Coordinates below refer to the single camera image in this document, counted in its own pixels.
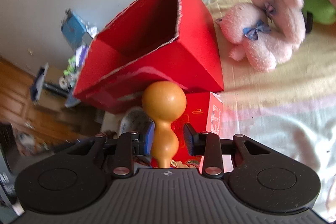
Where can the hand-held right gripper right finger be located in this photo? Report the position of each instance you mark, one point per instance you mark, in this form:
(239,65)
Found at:
(188,136)

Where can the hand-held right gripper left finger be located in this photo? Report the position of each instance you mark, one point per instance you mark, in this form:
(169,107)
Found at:
(149,134)

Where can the printed tape roll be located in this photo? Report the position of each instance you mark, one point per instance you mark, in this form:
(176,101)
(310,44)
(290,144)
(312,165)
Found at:
(134,119)

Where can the small red patterned box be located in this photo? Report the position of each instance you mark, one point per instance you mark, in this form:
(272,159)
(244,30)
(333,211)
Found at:
(199,113)

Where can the orange gourd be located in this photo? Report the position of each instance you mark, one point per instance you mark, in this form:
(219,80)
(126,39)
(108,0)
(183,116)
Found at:
(164,100)

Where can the large red cardboard box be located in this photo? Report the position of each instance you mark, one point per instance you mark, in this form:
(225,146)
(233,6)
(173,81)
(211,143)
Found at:
(199,43)

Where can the green frog plush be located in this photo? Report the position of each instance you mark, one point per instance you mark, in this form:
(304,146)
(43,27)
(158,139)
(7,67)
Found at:
(71,65)

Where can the blue checkered cloth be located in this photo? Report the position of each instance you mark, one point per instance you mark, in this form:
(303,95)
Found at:
(39,82)

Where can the blue box in plastic bag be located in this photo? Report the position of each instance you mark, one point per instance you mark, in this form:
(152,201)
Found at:
(73,29)

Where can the small pink plush bunny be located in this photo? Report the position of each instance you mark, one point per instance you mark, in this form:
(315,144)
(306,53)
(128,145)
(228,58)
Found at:
(244,16)

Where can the wooden cabinet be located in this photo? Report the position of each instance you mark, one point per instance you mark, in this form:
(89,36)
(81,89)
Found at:
(15,98)

